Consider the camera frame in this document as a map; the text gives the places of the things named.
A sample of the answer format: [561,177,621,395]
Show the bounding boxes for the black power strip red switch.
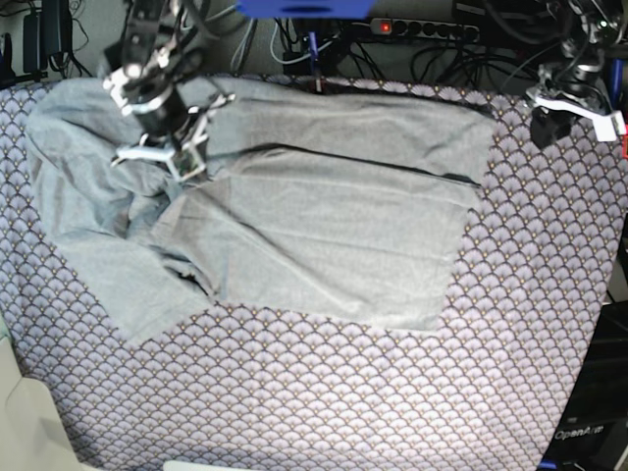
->
[367,18,481,43]

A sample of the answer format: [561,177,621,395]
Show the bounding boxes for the red table clamp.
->
[310,76,324,94]

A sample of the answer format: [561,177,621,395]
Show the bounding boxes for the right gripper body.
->
[102,65,236,147]

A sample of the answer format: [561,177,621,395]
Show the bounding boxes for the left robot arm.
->
[526,1,627,149]

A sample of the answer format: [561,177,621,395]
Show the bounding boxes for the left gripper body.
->
[527,63,608,111]

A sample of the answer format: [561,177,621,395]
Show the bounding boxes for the light grey T-shirt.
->
[26,78,494,342]

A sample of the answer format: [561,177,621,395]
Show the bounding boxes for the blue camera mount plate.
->
[238,0,375,19]

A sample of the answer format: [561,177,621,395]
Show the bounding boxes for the fan-patterned table cloth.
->
[1,85,627,470]

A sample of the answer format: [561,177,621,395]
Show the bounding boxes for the black OpenArm box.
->
[538,301,628,470]

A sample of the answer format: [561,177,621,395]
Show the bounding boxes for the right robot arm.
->
[99,1,236,183]

